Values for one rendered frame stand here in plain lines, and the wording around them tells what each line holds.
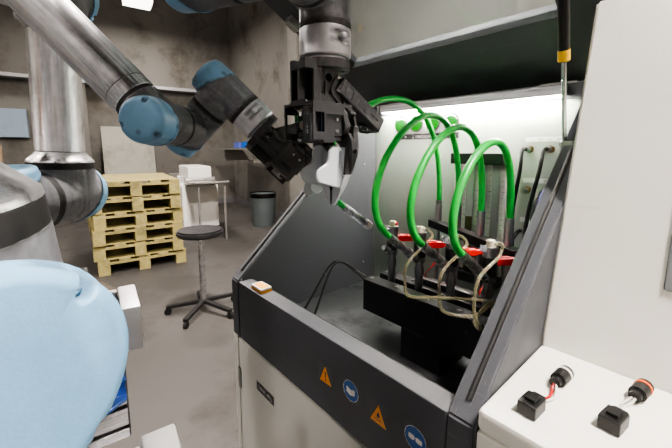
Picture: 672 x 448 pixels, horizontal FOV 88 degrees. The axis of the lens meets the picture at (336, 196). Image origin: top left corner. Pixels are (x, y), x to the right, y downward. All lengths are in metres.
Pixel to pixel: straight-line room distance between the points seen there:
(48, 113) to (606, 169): 1.01
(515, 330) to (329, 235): 0.69
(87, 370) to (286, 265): 0.89
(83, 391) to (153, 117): 0.46
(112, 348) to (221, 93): 0.58
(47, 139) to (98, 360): 0.73
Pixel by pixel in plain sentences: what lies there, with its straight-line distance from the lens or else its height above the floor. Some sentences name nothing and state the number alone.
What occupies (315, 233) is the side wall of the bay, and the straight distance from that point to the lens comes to 1.10.
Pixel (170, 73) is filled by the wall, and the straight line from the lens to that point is 8.80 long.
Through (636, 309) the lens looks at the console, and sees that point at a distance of 0.68.
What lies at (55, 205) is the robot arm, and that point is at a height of 1.20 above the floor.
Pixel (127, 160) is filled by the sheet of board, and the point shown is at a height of 1.08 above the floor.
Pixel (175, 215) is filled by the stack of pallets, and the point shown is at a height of 0.56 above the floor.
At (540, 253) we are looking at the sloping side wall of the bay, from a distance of 0.64.
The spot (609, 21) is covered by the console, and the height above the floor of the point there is 1.51.
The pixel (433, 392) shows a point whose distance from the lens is 0.60.
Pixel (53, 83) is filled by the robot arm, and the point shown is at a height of 1.43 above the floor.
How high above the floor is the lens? 1.30
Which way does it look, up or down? 8 degrees down
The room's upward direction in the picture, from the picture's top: straight up
